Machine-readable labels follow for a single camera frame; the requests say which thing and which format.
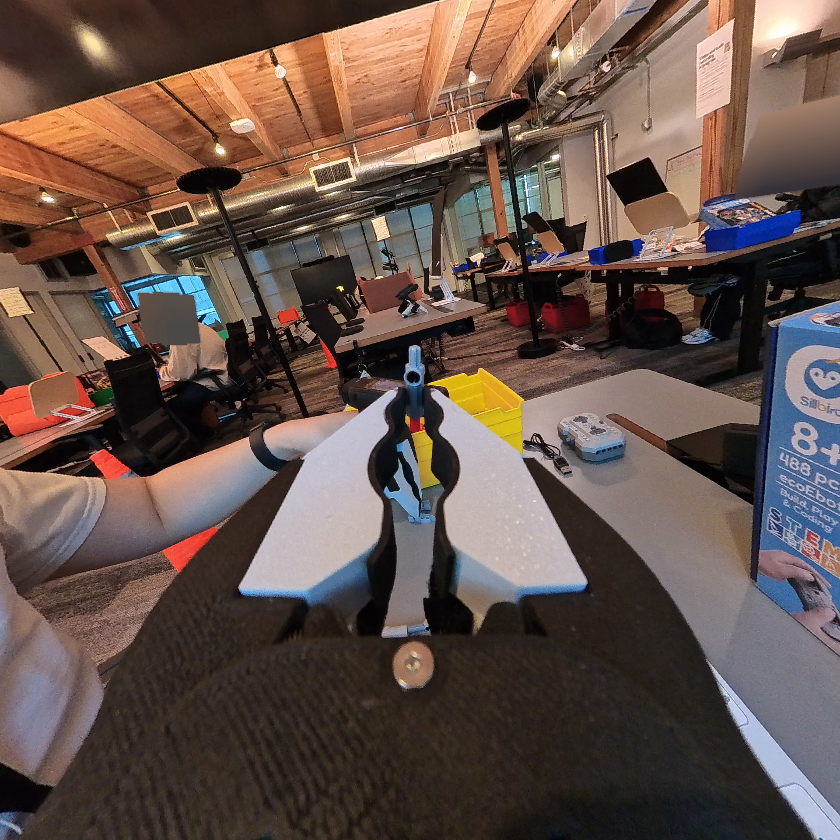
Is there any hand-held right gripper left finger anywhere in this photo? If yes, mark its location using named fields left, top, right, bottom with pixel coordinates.
left=238, top=387, right=403, bottom=636

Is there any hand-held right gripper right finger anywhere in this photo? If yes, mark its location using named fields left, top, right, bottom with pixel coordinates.
left=423, top=387, right=589, bottom=636

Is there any small building block assembly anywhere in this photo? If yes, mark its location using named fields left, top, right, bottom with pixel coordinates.
left=384, top=344, right=437, bottom=526

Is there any person's left forearm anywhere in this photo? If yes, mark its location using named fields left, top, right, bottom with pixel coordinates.
left=56, top=423, right=263, bottom=581

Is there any grey background desk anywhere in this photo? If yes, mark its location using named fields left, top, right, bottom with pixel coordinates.
left=335, top=297, right=488, bottom=382

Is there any long wooden background desk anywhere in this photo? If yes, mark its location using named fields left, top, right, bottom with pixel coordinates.
left=486, top=220, right=840, bottom=388

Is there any person's left hand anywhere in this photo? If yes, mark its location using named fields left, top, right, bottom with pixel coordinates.
left=287, top=411, right=362, bottom=464

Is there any black wristband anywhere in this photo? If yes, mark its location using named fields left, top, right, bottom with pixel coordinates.
left=248, top=421, right=291, bottom=472

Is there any brown cardboard panel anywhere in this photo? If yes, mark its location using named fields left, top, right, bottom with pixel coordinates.
left=357, top=272, right=421, bottom=315

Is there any grey remote control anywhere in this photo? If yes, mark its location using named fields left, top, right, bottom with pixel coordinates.
left=558, top=412, right=627, bottom=464

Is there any yellow plastic bin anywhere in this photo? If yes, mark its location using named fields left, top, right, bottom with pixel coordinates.
left=346, top=367, right=526, bottom=490

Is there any black computer monitor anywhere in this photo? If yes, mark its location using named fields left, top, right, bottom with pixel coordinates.
left=290, top=255, right=360, bottom=308

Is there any black tablet device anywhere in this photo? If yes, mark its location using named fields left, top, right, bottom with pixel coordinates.
left=664, top=422, right=763, bottom=503

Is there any black office chair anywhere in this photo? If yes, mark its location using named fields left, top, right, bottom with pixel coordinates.
left=104, top=351, right=198, bottom=473

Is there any black bag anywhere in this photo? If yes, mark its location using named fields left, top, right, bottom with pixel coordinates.
left=622, top=307, right=683, bottom=350

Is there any black floor lamp pole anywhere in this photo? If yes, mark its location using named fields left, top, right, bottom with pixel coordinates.
left=476, top=98, right=559, bottom=360
left=176, top=166, right=311, bottom=419

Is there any small blue plastic bin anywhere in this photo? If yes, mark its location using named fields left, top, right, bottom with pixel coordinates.
left=587, top=238, right=645, bottom=265

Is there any blue robot kit box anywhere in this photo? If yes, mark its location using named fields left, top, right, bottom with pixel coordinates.
left=750, top=301, right=840, bottom=657

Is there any wooden document stand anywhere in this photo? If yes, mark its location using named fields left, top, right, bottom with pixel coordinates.
left=605, top=157, right=701, bottom=238
left=28, top=371, right=81, bottom=421

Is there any orange plastic bin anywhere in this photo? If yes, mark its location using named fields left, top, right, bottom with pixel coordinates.
left=0, top=373, right=97, bottom=438

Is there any large blue plastic bin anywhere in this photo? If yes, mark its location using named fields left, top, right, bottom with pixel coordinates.
left=703, top=196, right=803, bottom=253

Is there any white paper notice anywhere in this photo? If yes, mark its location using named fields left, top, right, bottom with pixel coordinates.
left=694, top=20, right=736, bottom=120

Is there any black usb cable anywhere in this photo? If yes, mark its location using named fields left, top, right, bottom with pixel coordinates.
left=524, top=432, right=573, bottom=477

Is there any silver air duct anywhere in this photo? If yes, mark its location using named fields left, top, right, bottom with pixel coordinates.
left=105, top=112, right=614, bottom=260

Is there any white wall board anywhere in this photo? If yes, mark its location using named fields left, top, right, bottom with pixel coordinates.
left=665, top=146, right=704, bottom=201

